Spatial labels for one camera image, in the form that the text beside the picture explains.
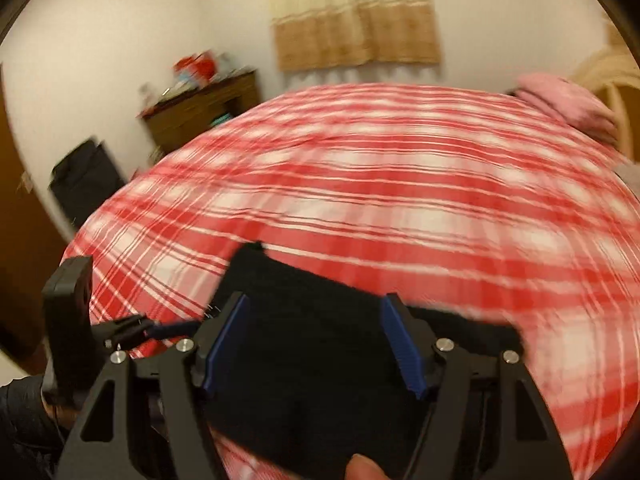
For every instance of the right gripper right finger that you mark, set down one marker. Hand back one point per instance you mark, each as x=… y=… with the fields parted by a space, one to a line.
x=485 y=417

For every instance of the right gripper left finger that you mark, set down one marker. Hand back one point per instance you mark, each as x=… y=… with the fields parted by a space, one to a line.
x=146 y=419

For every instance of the black pants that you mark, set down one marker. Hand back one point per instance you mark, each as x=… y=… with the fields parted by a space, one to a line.
x=315 y=380

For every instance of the person's left hand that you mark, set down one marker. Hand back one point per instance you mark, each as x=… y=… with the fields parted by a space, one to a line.
x=32 y=440

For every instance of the person's right hand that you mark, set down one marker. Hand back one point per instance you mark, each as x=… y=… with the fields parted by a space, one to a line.
x=362 y=468

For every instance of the brown wooden door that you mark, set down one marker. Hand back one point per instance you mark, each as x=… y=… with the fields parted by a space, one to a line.
x=31 y=249

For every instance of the brown wooden desk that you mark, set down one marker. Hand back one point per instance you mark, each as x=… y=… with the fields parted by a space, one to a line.
x=178 y=121

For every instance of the red plaid bed cover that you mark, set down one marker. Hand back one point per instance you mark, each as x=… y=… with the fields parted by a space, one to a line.
x=471 y=200

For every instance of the grey striped pillow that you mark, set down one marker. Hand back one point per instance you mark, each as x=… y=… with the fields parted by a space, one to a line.
x=630 y=175

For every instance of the red items on desk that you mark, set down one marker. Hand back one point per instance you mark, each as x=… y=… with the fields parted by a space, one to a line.
x=200 y=70

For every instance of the pink folded blanket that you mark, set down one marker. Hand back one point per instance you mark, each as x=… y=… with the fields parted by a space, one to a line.
x=569 y=103

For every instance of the cream wooden headboard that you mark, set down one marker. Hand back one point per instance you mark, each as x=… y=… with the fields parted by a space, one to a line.
x=612 y=74

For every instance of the beige patterned curtain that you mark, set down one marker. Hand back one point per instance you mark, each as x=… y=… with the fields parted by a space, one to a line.
x=323 y=34

